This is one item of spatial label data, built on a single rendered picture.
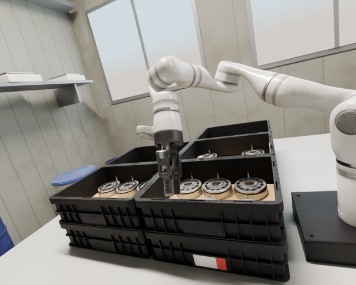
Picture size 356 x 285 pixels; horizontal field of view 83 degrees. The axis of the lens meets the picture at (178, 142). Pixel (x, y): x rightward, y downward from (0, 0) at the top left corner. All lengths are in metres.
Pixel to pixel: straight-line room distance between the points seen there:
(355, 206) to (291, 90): 0.33
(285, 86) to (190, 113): 2.19
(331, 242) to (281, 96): 0.40
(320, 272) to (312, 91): 0.46
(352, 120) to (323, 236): 0.30
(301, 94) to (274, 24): 2.03
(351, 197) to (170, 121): 0.49
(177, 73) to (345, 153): 0.45
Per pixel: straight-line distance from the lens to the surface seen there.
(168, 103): 0.51
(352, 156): 0.62
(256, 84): 0.70
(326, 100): 0.66
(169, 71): 0.54
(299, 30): 2.65
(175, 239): 0.64
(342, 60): 2.74
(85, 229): 0.86
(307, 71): 2.66
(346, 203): 0.69
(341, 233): 0.70
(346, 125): 0.59
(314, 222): 0.72
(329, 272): 0.70
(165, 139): 0.48
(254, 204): 0.50
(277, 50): 2.61
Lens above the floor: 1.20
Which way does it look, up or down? 14 degrees down
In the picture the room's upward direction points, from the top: 13 degrees counter-clockwise
